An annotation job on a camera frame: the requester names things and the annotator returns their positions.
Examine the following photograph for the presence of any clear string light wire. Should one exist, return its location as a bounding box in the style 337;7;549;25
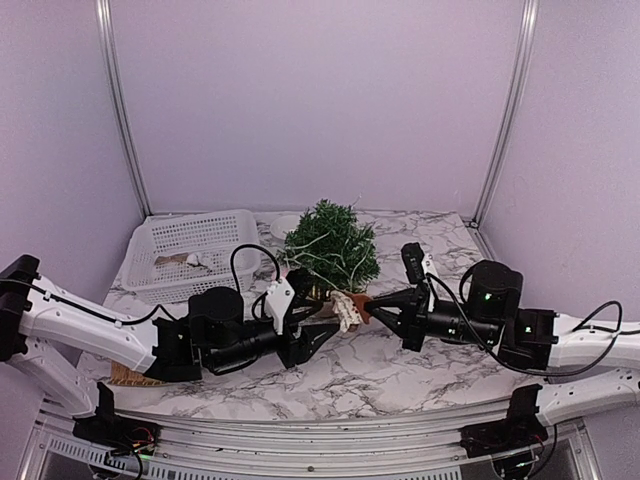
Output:
279;193;371;299

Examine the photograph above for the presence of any white ceramic bowl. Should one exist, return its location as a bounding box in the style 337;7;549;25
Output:
270;215;300;240

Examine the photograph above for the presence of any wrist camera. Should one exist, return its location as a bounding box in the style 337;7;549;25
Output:
264;277;294;336
401;242;436;295

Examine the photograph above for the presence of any white plastic basket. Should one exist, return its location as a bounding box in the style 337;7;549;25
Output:
121;210;261;305

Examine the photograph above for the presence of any woven bamboo tray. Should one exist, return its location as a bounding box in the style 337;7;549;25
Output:
110;361;165;387

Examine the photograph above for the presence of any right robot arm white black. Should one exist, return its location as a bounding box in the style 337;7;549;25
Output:
364;260;639;448

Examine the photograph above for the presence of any right aluminium frame post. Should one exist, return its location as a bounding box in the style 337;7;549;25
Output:
469;0;540;230

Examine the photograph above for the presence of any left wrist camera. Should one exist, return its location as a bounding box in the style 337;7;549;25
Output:
264;277;294;336

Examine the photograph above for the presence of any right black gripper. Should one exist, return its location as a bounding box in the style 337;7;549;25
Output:
365;286;501;353

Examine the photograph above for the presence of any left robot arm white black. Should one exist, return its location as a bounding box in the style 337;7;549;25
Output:
1;255;339;445

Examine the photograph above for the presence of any front aluminium rail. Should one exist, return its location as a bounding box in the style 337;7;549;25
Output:
17;400;602;479

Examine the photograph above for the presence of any small green christmas tree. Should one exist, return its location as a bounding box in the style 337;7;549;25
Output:
277;199;380;319

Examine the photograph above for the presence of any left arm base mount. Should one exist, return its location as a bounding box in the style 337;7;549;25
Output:
73;382;160;453

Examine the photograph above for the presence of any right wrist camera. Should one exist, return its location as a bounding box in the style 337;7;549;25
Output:
401;242;436;295

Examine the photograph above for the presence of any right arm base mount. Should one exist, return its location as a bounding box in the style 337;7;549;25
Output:
459;384;549;458

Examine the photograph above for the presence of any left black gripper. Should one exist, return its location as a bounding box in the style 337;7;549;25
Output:
207;317;341;372

